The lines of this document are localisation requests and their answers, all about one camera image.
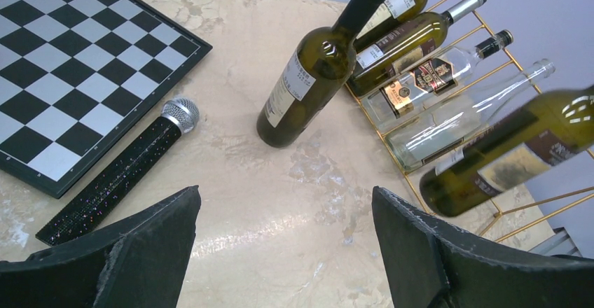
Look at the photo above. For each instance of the green wine bottle dark label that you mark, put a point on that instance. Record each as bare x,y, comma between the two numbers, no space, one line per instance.
405,45

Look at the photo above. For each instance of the clear glass bottle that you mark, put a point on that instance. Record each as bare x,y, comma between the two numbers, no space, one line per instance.
458,117

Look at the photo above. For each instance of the aluminium frame rail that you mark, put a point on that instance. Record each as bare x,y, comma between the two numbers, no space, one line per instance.
559,244

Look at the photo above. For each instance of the black white chessboard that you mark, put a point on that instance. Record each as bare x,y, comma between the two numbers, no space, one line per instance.
76,75

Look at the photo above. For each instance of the gold wire wine rack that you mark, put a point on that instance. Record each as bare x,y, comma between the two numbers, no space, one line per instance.
513,213

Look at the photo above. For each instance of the green bottle silver neck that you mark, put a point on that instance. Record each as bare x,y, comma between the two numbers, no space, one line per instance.
546,131

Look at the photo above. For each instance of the black silver microphone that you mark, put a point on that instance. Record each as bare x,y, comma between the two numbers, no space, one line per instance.
98,199

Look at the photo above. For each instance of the tall dark green bottle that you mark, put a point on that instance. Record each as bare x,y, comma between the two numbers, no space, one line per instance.
321,64

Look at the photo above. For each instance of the clear square liquor bottle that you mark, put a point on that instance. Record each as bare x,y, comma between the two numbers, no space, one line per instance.
408,93

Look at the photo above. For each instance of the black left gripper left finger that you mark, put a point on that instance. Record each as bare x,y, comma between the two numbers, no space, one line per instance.
138,261

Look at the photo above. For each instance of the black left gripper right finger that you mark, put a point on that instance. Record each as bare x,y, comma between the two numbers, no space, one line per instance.
432,263

